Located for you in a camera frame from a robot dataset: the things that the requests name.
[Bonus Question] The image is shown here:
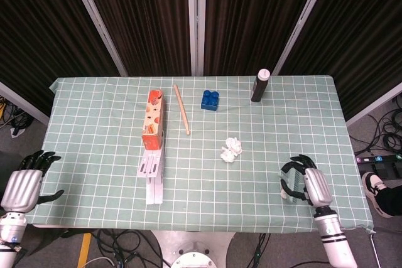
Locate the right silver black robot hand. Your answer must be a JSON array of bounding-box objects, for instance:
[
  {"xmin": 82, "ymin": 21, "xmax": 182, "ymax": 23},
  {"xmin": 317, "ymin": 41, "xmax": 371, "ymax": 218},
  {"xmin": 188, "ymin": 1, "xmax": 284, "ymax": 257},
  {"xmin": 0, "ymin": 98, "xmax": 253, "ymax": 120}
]
[{"xmin": 279, "ymin": 154, "xmax": 334, "ymax": 209}]

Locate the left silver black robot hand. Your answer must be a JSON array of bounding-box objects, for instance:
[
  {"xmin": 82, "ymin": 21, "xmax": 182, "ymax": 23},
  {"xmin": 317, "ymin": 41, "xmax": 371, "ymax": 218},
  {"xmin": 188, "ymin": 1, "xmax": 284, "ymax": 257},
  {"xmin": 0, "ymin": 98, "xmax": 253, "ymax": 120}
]
[{"xmin": 0, "ymin": 150, "xmax": 65, "ymax": 214}]

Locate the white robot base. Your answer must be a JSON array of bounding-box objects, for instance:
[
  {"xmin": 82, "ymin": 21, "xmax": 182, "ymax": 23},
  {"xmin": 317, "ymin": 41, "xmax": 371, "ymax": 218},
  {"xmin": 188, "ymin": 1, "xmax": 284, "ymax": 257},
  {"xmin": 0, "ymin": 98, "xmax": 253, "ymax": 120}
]
[{"xmin": 150, "ymin": 230, "xmax": 241, "ymax": 268}]

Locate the white metal bracket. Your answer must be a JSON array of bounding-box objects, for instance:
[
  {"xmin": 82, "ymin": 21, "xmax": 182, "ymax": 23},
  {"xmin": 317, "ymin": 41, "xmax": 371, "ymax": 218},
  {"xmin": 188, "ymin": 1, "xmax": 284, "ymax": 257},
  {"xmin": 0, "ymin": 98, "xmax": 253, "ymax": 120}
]
[{"xmin": 136, "ymin": 129, "xmax": 166, "ymax": 205}]

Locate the white and black sneaker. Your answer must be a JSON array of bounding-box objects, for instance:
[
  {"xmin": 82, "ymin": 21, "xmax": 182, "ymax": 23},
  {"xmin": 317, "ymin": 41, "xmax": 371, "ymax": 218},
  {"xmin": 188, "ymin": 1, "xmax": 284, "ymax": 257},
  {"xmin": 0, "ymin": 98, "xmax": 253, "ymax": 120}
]
[{"xmin": 361, "ymin": 172, "xmax": 393, "ymax": 218}]

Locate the black power strip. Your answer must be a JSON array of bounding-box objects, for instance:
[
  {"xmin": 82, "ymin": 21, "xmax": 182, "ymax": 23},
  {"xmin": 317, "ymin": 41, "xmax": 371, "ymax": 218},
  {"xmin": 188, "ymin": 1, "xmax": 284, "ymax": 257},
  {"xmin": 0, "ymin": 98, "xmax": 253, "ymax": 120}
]
[{"xmin": 354, "ymin": 153, "xmax": 402, "ymax": 164}]

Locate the black trouser leg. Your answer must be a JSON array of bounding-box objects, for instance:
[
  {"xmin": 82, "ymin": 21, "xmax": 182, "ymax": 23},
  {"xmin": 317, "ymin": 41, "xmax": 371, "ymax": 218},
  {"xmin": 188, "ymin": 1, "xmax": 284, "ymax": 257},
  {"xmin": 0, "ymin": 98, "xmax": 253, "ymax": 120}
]
[{"xmin": 375, "ymin": 181, "xmax": 402, "ymax": 215}]

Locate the green checked tablecloth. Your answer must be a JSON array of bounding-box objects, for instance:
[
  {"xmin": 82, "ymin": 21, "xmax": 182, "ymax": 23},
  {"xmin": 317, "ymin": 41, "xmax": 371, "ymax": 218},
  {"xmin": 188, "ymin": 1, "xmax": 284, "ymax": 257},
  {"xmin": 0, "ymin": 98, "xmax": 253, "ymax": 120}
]
[{"xmin": 24, "ymin": 75, "xmax": 376, "ymax": 234}]

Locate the white paper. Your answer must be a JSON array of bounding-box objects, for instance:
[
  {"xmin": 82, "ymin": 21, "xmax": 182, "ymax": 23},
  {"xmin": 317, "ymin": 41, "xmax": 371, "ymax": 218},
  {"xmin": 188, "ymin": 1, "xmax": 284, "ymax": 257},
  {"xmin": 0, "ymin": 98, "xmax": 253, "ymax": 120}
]
[
  {"xmin": 225, "ymin": 137, "xmax": 242, "ymax": 156},
  {"xmin": 220, "ymin": 146, "xmax": 237, "ymax": 164}
]

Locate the dark bottle with white cap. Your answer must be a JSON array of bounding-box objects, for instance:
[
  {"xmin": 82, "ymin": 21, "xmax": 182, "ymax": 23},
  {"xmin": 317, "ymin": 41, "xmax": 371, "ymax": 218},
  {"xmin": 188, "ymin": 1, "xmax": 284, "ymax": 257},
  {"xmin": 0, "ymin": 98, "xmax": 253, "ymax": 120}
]
[{"xmin": 250, "ymin": 68, "xmax": 271, "ymax": 103}]

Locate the blue toy building block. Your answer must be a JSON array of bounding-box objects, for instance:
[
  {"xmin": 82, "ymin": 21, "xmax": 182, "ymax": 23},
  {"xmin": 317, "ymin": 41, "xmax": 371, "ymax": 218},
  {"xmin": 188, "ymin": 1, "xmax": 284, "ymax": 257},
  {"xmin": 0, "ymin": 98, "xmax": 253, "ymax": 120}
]
[{"xmin": 200, "ymin": 89, "xmax": 220, "ymax": 112}]

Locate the orange cardboard box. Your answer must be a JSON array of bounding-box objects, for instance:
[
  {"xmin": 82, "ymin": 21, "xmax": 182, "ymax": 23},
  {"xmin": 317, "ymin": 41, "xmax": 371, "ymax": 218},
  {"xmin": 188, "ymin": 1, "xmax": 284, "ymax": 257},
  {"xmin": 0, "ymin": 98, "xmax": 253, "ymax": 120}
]
[{"xmin": 141, "ymin": 88, "xmax": 165, "ymax": 151}]

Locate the wooden stick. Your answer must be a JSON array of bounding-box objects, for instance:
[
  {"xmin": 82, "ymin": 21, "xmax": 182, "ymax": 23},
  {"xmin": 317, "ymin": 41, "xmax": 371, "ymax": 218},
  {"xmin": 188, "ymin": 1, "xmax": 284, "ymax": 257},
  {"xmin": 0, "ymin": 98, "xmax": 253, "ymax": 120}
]
[{"xmin": 173, "ymin": 84, "xmax": 192, "ymax": 136}]

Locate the dark pleated curtain panel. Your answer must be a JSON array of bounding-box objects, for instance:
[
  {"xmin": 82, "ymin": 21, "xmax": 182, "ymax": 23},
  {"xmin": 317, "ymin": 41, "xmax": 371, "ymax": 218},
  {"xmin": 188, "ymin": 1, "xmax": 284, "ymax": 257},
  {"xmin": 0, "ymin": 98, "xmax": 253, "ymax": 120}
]
[
  {"xmin": 0, "ymin": 0, "xmax": 119, "ymax": 115},
  {"xmin": 78, "ymin": 0, "xmax": 193, "ymax": 77},
  {"xmin": 203, "ymin": 0, "xmax": 324, "ymax": 77},
  {"xmin": 282, "ymin": 0, "xmax": 402, "ymax": 121}
]

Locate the black floor cable bundle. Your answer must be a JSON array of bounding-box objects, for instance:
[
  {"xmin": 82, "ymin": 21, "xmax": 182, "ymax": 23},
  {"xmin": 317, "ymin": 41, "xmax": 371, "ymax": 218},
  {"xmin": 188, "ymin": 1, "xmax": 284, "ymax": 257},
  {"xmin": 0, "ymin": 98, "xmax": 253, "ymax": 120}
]
[
  {"xmin": 348, "ymin": 94, "xmax": 402, "ymax": 156},
  {"xmin": 0, "ymin": 95, "xmax": 34, "ymax": 139},
  {"xmin": 28, "ymin": 228, "xmax": 164, "ymax": 268}
]

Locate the white partition frame post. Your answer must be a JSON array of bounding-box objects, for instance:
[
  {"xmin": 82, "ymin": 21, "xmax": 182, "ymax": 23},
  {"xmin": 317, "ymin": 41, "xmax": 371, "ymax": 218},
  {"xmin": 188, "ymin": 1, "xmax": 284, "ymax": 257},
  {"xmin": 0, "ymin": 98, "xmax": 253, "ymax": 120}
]
[
  {"xmin": 271, "ymin": 0, "xmax": 335, "ymax": 76},
  {"xmin": 345, "ymin": 82, "xmax": 402, "ymax": 127},
  {"xmin": 0, "ymin": 81, "xmax": 51, "ymax": 126},
  {"xmin": 64, "ymin": 0, "xmax": 129, "ymax": 77}
]

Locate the white double frame post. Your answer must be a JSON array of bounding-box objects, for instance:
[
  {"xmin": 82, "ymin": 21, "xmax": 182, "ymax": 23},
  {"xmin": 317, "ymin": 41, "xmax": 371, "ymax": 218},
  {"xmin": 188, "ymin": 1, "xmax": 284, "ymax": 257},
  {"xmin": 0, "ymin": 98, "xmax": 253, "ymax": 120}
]
[{"xmin": 187, "ymin": 0, "xmax": 207, "ymax": 77}]

